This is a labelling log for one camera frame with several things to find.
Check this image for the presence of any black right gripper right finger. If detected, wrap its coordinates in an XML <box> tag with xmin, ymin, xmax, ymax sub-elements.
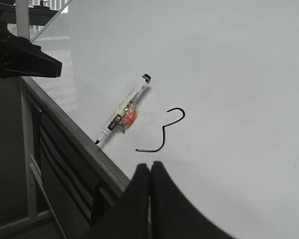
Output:
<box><xmin>150</xmin><ymin>161</ymin><xmax>232</xmax><ymax>239</ymax></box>

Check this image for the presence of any white black whiteboard marker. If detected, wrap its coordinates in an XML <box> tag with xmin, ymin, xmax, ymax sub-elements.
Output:
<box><xmin>95</xmin><ymin>74</ymin><xmax>151</xmax><ymax>144</ymax></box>

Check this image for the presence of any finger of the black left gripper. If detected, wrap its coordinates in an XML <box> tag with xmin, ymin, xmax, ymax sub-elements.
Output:
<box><xmin>0</xmin><ymin>36</ymin><xmax>62</xmax><ymax>78</ymax></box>

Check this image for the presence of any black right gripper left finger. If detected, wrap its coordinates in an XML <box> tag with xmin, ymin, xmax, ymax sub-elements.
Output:
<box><xmin>82</xmin><ymin>163</ymin><xmax>150</xmax><ymax>239</ymax></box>

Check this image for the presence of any grey metal stand frame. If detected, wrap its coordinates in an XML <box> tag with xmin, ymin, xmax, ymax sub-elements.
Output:
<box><xmin>0</xmin><ymin>77</ymin><xmax>129</xmax><ymax>239</ymax></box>

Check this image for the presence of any white whiteboard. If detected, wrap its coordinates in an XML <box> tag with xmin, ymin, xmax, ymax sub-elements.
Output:
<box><xmin>33</xmin><ymin>0</ymin><xmax>299</xmax><ymax>239</ymax></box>

